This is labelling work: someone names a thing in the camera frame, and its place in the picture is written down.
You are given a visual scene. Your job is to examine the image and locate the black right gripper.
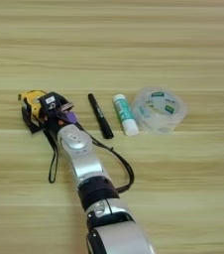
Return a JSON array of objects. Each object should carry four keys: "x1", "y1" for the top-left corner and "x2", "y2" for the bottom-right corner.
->
[{"x1": 21, "y1": 92, "x2": 82, "y2": 140}]

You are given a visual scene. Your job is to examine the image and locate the yellow black tape measure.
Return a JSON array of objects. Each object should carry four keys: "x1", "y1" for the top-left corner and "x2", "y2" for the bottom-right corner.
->
[{"x1": 17, "y1": 89, "x2": 59, "y2": 185}]

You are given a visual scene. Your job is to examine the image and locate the white teal glue stick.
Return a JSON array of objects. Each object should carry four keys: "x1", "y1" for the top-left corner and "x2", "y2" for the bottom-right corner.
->
[{"x1": 112, "y1": 93, "x2": 140, "y2": 137}]

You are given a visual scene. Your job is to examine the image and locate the clear packing tape roll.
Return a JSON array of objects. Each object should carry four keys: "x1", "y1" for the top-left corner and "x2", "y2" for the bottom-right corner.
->
[{"x1": 131, "y1": 86, "x2": 188, "y2": 135}]

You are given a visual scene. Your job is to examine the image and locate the small black box white label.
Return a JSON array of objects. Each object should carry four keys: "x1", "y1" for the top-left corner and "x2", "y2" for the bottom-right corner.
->
[{"x1": 38, "y1": 93, "x2": 62, "y2": 115}]

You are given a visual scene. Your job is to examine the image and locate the purple rectangular block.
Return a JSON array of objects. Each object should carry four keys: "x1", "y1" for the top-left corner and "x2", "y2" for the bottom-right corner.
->
[{"x1": 64, "y1": 111, "x2": 79, "y2": 125}]

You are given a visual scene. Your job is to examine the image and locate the black marker pen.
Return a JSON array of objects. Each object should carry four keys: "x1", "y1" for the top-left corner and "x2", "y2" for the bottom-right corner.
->
[{"x1": 86, "y1": 92, "x2": 115, "y2": 140}]

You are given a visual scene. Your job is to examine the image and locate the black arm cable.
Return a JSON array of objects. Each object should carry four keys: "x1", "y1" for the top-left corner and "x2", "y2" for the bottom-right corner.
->
[{"x1": 73, "y1": 122, "x2": 136, "y2": 194}]

